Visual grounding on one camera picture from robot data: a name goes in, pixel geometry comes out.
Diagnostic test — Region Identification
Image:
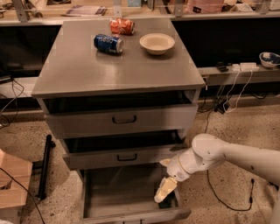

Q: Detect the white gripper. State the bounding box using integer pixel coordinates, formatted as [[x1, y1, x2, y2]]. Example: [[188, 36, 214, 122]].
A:
[[154, 155, 190, 203]]

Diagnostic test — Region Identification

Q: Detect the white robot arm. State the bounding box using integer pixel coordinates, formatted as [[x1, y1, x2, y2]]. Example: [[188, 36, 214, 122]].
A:
[[154, 134, 280, 203]]

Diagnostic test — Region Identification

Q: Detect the middle grey drawer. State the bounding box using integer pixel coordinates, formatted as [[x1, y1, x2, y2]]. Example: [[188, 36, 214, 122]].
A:
[[63, 130, 187, 170]]

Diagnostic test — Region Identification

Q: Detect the grey drawer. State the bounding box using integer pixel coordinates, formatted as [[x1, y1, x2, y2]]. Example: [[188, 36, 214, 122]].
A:
[[77, 164, 191, 224], [63, 130, 187, 170], [45, 91, 198, 139]]

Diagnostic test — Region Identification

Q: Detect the bottom grey drawer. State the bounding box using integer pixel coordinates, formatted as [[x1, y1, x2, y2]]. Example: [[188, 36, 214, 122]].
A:
[[77, 164, 191, 224]]

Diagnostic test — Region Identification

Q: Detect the top grey drawer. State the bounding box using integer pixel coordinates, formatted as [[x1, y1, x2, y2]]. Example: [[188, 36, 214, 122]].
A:
[[45, 91, 198, 139]]

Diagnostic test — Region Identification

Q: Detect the grey drawer cabinet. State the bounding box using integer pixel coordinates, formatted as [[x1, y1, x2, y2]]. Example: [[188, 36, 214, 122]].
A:
[[31, 17, 207, 182]]

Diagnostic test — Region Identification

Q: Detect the black power adapter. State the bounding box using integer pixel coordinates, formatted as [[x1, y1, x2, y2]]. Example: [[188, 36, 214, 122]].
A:
[[214, 101, 229, 114]]

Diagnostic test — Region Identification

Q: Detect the black remote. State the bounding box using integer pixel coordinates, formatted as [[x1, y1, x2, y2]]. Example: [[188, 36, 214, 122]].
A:
[[216, 61, 228, 73]]

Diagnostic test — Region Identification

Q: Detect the black bar on floor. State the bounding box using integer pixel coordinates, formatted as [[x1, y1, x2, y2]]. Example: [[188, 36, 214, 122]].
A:
[[38, 135, 56, 200]]

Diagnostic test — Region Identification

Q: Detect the cream bowl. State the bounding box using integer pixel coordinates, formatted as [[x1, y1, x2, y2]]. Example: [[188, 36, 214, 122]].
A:
[[139, 33, 175, 55]]

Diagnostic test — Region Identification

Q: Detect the white power strip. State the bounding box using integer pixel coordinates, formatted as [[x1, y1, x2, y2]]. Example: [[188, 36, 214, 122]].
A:
[[232, 62, 259, 72]]

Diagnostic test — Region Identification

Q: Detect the blue soda can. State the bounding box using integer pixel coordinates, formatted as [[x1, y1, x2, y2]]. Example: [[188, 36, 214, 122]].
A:
[[93, 34, 123, 54]]

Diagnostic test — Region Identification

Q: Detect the wooden box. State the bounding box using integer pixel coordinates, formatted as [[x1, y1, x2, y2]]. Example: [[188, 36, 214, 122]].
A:
[[0, 148, 33, 224]]

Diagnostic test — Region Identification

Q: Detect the blue white bowl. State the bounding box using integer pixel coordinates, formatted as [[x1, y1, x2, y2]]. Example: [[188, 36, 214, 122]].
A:
[[259, 52, 280, 68]]

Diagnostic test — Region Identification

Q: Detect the orange soda can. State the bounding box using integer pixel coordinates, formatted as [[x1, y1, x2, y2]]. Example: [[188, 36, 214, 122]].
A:
[[109, 17, 135, 35]]

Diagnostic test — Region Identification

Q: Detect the magazine on back shelf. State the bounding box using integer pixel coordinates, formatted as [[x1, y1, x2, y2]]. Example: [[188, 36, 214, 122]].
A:
[[64, 4, 107, 17]]

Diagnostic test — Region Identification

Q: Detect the white cable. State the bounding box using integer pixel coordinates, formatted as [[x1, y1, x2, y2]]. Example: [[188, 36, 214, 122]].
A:
[[222, 69, 254, 114]]

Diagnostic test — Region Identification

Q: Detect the black cable left floor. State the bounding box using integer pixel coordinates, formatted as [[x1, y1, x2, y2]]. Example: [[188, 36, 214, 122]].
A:
[[0, 78, 26, 130]]

